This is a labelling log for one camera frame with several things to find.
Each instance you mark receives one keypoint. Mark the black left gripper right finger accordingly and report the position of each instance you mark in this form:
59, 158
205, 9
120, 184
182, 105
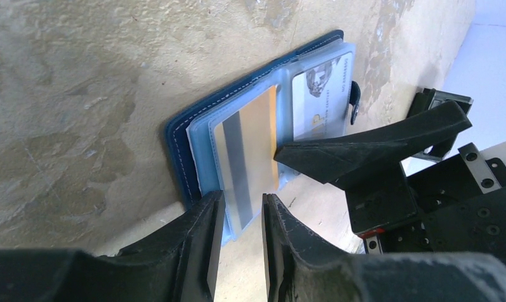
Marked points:
302, 266

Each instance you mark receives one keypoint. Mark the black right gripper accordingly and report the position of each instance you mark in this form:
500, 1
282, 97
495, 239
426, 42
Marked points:
457, 205

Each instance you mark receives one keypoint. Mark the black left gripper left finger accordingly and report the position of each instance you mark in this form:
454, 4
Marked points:
177, 262

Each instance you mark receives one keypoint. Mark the gold credit card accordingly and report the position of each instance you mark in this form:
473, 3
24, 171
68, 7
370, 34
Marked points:
245, 146

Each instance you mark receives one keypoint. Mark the white card in holder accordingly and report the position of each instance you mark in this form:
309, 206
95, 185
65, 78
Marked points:
320, 99

